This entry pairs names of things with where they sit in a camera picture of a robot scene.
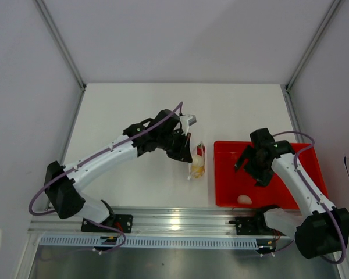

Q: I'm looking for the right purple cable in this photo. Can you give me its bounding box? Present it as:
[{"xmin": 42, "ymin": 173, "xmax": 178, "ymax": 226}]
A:
[{"xmin": 257, "ymin": 131, "xmax": 347, "ymax": 264}]

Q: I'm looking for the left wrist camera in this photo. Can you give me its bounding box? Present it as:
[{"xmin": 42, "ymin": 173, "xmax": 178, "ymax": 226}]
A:
[{"xmin": 180, "ymin": 114, "xmax": 197, "ymax": 135}]

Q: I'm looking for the red plastic tray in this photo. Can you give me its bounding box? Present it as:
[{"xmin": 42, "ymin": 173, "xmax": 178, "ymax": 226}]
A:
[{"xmin": 213, "ymin": 141, "xmax": 329, "ymax": 210}]

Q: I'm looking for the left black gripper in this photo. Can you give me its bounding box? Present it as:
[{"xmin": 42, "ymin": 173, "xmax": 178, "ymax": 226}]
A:
[{"xmin": 158, "ymin": 130, "xmax": 192, "ymax": 163}]

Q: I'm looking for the purple cable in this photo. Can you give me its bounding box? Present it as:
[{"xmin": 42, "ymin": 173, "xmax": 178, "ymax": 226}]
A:
[
  {"xmin": 257, "ymin": 131, "xmax": 347, "ymax": 264},
  {"xmin": 28, "ymin": 101, "xmax": 184, "ymax": 255}
]

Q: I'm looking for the white slotted cable duct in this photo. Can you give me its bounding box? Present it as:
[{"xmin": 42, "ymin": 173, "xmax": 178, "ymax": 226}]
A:
[{"xmin": 40, "ymin": 234, "xmax": 261, "ymax": 250}]

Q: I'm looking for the clear zip top bag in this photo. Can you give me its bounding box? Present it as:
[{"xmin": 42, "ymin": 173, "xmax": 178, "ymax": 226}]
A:
[{"xmin": 187, "ymin": 141, "xmax": 206, "ymax": 180}]

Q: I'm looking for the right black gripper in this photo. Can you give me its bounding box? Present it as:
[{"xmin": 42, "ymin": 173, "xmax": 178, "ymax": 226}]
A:
[{"xmin": 234, "ymin": 145, "xmax": 275, "ymax": 188}]

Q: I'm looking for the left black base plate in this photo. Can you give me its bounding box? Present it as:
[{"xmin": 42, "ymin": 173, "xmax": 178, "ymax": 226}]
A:
[{"xmin": 81, "ymin": 214, "xmax": 133, "ymax": 234}]

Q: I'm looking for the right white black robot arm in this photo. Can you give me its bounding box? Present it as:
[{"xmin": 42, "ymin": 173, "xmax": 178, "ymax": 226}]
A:
[{"xmin": 234, "ymin": 128, "xmax": 349, "ymax": 264}]

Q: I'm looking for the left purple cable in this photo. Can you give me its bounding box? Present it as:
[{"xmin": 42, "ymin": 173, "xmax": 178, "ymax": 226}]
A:
[{"xmin": 28, "ymin": 101, "xmax": 184, "ymax": 255}]

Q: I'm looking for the white egg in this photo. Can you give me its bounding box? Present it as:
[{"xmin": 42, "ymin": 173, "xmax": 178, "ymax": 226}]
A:
[
  {"xmin": 237, "ymin": 195, "xmax": 252, "ymax": 205},
  {"xmin": 191, "ymin": 155, "xmax": 205, "ymax": 167}
]

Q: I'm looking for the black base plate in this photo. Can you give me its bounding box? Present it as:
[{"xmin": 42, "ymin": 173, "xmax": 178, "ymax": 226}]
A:
[
  {"xmin": 81, "ymin": 214, "xmax": 133, "ymax": 234},
  {"xmin": 228, "ymin": 216, "xmax": 272, "ymax": 235}
]

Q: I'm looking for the yellow toy pepper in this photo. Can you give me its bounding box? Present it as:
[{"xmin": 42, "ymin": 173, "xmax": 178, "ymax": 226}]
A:
[{"xmin": 190, "ymin": 165, "xmax": 205, "ymax": 179}]

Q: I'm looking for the aluminium mounting rail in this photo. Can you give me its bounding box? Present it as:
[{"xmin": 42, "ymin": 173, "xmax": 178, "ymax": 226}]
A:
[{"xmin": 27, "ymin": 207, "xmax": 255, "ymax": 237}]

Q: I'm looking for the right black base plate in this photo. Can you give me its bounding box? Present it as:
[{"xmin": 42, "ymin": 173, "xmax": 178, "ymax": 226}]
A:
[{"xmin": 228, "ymin": 216, "xmax": 272, "ymax": 235}]

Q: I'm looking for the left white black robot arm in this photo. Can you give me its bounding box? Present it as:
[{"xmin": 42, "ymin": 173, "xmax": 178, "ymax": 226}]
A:
[{"xmin": 45, "ymin": 109, "xmax": 196, "ymax": 233}]

